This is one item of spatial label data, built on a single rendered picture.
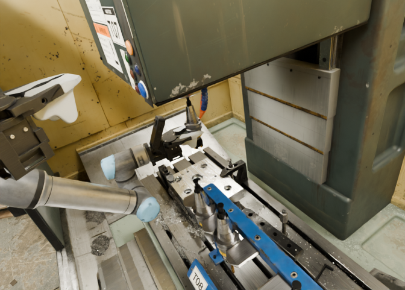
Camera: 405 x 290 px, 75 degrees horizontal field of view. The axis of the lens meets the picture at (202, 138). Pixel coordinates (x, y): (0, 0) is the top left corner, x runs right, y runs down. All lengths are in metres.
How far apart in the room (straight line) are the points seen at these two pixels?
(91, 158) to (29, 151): 1.61
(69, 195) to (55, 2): 1.24
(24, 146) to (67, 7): 1.47
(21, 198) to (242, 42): 0.60
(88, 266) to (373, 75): 1.44
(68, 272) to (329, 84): 1.27
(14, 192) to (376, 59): 1.02
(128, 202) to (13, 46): 1.21
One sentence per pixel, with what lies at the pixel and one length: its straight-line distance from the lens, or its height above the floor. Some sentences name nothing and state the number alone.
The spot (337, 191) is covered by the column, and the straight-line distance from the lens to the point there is 1.30.
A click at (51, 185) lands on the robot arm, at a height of 1.40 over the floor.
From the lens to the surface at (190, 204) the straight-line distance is 0.79.
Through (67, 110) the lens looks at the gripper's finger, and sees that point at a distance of 0.41.
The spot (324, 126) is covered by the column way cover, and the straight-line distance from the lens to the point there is 1.10.
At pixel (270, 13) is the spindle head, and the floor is 1.67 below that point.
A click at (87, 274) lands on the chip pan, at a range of 1.51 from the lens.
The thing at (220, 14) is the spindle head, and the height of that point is 1.70.
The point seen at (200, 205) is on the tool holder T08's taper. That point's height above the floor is 1.25.
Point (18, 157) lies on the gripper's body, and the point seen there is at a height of 1.63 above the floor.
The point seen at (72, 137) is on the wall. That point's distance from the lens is 1.95.
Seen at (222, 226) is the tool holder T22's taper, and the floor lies 1.27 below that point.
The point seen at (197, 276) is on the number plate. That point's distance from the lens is 0.97.
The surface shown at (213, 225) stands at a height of 1.22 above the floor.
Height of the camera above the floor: 1.77
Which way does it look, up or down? 32 degrees down
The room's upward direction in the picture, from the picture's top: 12 degrees counter-clockwise
